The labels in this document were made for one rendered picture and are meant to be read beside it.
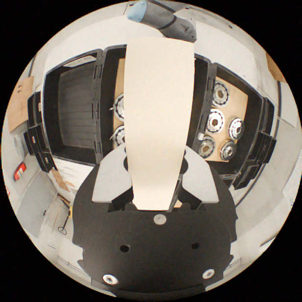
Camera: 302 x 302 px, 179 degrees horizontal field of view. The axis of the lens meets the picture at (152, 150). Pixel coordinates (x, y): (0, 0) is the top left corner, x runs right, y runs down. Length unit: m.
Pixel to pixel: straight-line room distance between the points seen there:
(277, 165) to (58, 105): 3.62
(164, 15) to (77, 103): 0.47
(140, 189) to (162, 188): 0.03
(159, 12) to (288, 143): 3.13
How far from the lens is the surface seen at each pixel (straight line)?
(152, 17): 0.41
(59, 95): 0.57
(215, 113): 0.41
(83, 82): 0.46
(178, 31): 0.47
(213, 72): 0.33
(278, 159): 3.23
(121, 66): 0.40
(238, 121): 0.50
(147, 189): 0.15
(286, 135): 3.19
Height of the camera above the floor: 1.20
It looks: 60 degrees down
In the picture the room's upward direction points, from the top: 180 degrees clockwise
